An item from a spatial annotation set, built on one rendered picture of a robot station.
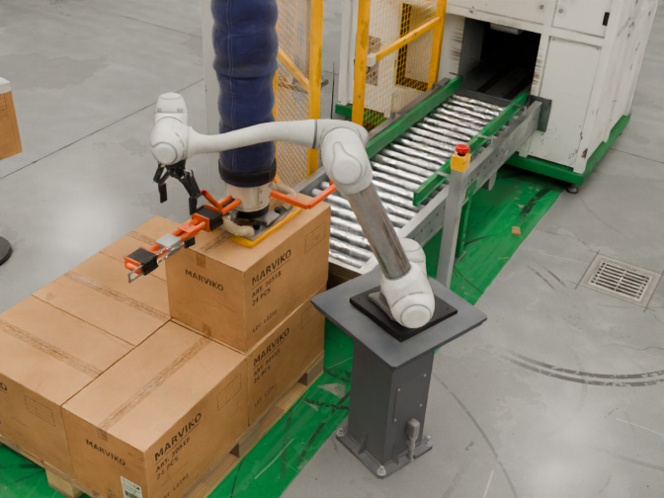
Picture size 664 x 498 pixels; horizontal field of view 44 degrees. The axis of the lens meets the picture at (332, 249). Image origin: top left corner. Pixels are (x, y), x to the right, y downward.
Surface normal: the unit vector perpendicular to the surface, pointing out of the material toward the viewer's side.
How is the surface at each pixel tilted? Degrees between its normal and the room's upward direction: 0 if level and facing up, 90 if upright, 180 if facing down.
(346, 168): 81
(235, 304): 90
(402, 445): 90
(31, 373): 0
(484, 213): 0
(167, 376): 0
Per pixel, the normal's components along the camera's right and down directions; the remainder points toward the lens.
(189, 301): -0.54, 0.45
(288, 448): 0.04, -0.83
